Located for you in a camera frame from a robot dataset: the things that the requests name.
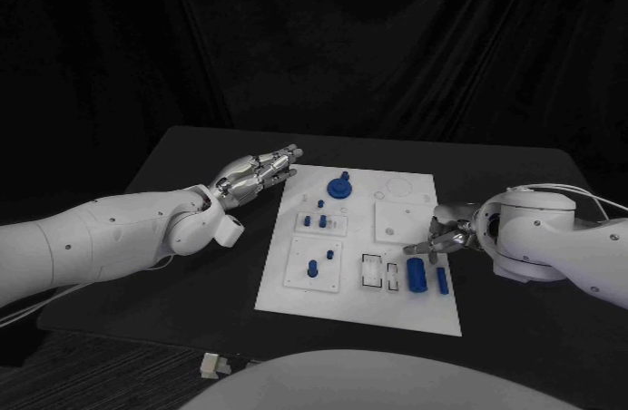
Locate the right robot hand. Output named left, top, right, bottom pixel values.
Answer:
left=401, top=202, right=484, bottom=265

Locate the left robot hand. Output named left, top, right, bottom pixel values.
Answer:
left=208, top=143, right=305, bottom=212

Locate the white task board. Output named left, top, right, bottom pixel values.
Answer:
left=253, top=163, right=463, bottom=337

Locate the thick blue cylinder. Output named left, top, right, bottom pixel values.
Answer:
left=406, top=257, right=429, bottom=294

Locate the blue gear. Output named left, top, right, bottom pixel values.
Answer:
left=326, top=171, right=354, bottom=200

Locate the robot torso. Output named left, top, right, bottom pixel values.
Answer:
left=178, top=348, right=583, bottom=410

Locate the small white block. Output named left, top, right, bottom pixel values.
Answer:
left=199, top=352, right=232, bottom=380

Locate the white cable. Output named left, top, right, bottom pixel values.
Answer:
left=507, top=183, right=628, bottom=212
left=572, top=191, right=612, bottom=221
left=0, top=253, right=175, bottom=328

